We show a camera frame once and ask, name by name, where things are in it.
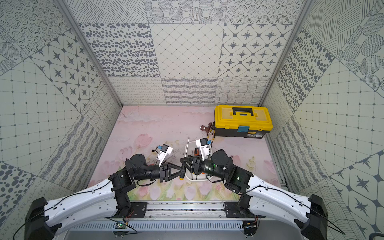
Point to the dark red metal fitting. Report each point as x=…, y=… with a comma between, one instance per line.
x=207, y=128

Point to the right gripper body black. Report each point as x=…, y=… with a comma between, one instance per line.
x=207, y=167

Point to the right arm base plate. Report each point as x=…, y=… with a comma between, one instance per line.
x=240, y=209

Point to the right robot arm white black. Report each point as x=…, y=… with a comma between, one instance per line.
x=259, y=198

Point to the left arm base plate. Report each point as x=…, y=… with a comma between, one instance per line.
x=136, y=210

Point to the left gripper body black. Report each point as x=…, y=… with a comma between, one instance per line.
x=163, y=173

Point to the yellow black toolbox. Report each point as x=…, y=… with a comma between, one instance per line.
x=242, y=121

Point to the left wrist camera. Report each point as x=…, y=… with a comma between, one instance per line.
x=163, y=151

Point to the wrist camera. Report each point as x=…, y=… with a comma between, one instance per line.
x=204, y=146
x=163, y=151

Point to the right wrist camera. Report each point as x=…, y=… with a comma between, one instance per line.
x=204, y=146

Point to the medium orange black screwdriver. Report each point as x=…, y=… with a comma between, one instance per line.
x=197, y=152

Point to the white plastic storage box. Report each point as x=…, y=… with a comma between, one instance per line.
x=193, y=177

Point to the aluminium mounting rail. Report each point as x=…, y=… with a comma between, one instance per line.
x=209, y=210

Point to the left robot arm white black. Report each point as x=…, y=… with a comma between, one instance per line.
x=46, y=219

